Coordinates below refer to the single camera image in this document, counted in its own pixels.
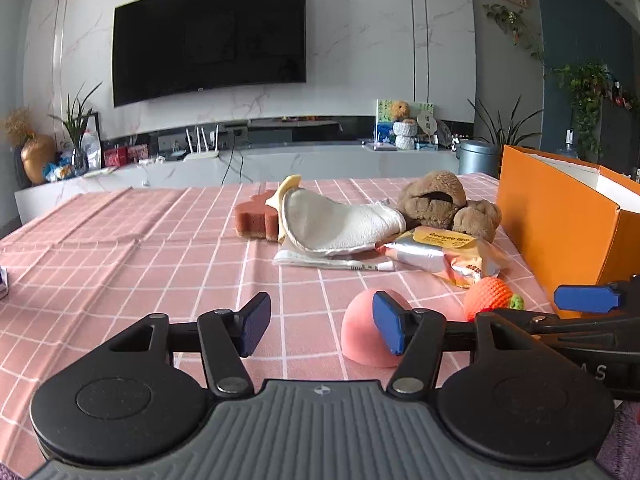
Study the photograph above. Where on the red gift box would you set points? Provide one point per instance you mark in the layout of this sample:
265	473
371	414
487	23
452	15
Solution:
115	157
138	152

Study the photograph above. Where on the long-leaf green floor plant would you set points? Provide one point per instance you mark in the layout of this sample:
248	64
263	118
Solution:
500	125

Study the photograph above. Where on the orange crocheted carrot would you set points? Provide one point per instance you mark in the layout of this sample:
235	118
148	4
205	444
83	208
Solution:
487	295

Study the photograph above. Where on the silver decorative plate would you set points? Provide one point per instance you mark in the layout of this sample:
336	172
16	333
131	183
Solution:
444	134

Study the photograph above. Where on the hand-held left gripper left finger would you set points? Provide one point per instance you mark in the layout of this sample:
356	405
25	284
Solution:
255	322

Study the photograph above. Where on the white wifi router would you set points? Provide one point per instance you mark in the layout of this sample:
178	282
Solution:
201	152

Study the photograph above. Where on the round paper fan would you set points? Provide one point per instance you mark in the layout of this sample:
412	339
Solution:
426	122

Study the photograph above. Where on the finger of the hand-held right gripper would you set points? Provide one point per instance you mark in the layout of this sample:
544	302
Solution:
580	332
585	298

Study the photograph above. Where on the hanging wall vine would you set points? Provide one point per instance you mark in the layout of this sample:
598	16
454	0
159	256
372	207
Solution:
515	25

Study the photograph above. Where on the reddish brown sponge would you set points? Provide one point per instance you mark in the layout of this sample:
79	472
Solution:
255	220

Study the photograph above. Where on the clear-wrapped white tissue pack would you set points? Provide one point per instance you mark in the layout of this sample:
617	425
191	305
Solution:
310	260

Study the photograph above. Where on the small white blue box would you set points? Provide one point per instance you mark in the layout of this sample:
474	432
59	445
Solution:
3	282

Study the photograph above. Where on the black wall television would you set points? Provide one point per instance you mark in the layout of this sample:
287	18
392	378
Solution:
210	40

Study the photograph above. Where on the grey metal trash can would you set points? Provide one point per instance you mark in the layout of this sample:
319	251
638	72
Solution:
477	160

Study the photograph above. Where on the dried flower bunch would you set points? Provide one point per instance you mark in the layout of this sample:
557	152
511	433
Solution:
17	125

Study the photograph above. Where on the green blue picture card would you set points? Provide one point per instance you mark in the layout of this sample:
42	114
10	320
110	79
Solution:
382	120

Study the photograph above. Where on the clear acrylic stand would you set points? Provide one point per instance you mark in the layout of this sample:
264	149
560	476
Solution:
377	146

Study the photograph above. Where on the blue white snack bag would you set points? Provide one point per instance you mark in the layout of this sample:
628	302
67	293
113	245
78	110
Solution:
57	170

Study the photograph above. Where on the pink dome sponge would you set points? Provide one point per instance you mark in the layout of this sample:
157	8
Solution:
360	325

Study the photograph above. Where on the purple shaggy rug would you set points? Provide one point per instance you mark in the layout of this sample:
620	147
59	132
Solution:
625	445

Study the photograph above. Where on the white marble television console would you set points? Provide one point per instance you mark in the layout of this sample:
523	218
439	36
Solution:
300	165

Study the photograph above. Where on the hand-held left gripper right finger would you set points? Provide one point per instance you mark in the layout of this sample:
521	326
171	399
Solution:
387	322

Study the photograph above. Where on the white plastic bag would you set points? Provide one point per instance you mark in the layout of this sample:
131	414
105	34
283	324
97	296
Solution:
92	147

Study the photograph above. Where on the orange silver wipes packet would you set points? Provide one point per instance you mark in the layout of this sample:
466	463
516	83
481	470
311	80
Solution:
440	255

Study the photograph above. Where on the dark tall cabinet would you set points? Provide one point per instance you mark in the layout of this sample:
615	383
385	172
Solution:
620	135

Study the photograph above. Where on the orange cardboard box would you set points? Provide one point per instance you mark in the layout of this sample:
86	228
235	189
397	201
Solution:
560	230

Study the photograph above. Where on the pink checkered tablecloth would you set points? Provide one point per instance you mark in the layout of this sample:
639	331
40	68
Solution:
125	260

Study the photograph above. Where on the trailing pothos plant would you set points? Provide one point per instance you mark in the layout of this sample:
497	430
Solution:
585	95

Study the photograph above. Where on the teddy bear on stand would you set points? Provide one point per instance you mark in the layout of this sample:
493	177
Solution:
405	135

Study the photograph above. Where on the small brown teddy bear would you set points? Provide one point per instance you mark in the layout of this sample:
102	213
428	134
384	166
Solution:
400	110

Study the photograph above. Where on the golden vase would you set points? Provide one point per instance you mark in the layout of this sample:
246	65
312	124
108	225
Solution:
37	160

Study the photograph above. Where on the green plant in glass vase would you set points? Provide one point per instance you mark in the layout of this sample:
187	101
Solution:
76	125

